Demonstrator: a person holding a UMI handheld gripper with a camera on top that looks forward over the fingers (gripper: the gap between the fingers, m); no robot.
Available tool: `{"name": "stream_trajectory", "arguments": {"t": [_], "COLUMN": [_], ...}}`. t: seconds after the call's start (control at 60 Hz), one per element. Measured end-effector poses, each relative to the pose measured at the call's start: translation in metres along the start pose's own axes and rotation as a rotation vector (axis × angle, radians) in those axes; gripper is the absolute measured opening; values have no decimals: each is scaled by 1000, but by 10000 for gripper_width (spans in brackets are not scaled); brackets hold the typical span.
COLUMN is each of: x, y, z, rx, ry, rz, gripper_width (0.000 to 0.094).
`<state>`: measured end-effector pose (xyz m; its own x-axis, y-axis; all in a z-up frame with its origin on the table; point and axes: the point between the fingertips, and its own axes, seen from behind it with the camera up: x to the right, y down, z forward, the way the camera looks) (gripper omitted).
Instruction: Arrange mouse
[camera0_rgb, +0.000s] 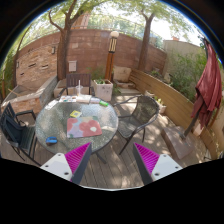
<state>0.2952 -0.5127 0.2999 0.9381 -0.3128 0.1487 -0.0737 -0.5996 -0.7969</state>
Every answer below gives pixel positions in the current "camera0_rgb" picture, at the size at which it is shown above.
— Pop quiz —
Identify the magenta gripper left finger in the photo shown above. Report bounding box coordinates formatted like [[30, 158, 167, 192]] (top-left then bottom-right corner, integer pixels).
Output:
[[41, 143, 92, 185]]

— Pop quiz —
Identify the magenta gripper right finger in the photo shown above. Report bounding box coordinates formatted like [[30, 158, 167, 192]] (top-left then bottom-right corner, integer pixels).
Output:
[[133, 143, 182, 185]]

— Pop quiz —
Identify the floral mouse pad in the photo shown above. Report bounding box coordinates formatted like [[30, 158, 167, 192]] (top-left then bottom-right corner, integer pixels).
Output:
[[67, 116, 102, 138]]

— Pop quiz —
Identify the stone umbrella base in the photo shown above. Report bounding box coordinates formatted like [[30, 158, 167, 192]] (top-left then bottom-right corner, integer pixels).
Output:
[[161, 126, 199, 160]]

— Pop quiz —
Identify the round glass patio table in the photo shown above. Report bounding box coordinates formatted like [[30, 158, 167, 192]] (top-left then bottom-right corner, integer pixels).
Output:
[[36, 100, 118, 154]]

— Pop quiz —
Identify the wicker chair on right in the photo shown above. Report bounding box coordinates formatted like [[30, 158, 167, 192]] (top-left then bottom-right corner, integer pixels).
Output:
[[114, 95, 159, 154]]

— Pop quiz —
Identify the black chair on left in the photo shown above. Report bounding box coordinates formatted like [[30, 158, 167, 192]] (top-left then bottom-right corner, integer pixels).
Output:
[[0, 103, 39, 165]]

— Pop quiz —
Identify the wooden curved fence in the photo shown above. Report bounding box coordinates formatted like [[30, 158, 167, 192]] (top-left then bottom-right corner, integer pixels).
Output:
[[130, 69, 217, 159]]

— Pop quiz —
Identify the open book on table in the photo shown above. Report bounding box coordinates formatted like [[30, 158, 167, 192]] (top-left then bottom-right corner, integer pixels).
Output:
[[59, 95, 92, 103]]

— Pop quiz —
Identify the green marker pen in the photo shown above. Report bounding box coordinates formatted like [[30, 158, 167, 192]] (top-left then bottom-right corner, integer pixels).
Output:
[[99, 101, 109, 106]]

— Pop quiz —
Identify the clear plastic cup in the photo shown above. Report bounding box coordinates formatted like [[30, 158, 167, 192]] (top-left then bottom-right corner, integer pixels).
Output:
[[75, 80, 83, 96]]

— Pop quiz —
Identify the white square planter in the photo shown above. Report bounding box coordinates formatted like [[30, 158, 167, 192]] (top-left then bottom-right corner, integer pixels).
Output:
[[93, 79, 113, 101]]

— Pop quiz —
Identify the brown chair behind table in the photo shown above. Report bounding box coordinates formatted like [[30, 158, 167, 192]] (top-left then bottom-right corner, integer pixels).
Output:
[[58, 73, 95, 96]]

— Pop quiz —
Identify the folded red patio umbrella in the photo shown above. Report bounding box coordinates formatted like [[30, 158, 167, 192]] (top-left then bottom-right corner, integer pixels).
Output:
[[182, 40, 222, 139]]

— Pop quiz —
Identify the right tree trunk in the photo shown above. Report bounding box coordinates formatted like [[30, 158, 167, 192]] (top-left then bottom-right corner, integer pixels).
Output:
[[138, 9, 155, 71]]

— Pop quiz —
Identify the tree trunk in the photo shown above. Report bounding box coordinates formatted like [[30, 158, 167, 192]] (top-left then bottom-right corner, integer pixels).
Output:
[[48, 0, 88, 80], [138, 9, 155, 71]]

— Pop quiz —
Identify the left tree trunk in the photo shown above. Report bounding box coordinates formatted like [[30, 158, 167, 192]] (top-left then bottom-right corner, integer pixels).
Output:
[[48, 0, 88, 80]]

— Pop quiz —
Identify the white wall box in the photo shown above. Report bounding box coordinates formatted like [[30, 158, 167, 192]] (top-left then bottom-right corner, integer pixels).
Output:
[[69, 60, 77, 72]]

